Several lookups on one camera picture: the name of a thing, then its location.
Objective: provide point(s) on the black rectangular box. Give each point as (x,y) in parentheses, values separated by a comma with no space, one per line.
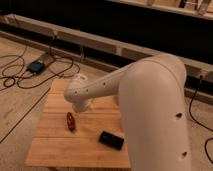
(111,140)

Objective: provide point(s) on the long wooden rail frame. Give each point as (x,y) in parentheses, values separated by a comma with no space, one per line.
(98,43)

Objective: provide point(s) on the wooden table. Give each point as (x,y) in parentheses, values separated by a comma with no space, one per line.
(54,145)

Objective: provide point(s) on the blue power adapter box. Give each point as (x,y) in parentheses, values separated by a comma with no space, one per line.
(35,67)

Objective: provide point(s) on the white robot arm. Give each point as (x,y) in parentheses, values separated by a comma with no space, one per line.
(151,101)

